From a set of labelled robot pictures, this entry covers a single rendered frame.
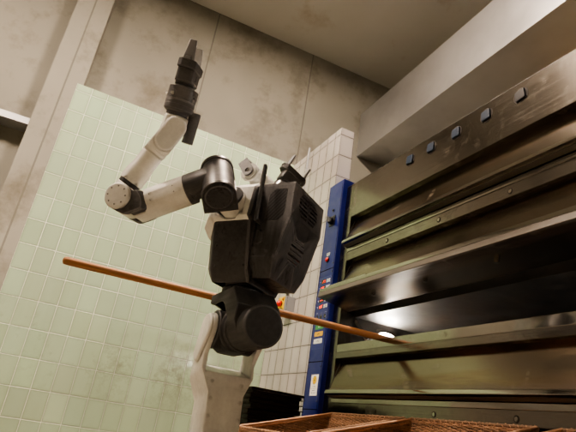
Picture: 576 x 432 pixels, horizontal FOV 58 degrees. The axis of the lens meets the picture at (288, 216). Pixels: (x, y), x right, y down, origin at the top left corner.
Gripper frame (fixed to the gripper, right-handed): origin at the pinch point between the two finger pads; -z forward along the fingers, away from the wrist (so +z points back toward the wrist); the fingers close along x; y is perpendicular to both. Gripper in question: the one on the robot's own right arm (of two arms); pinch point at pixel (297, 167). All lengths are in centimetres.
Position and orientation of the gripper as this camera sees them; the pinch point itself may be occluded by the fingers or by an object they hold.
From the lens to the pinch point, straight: 211.3
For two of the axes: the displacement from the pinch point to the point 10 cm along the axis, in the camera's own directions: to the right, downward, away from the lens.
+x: -7.0, -6.5, -2.8
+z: -5.2, 7.4, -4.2
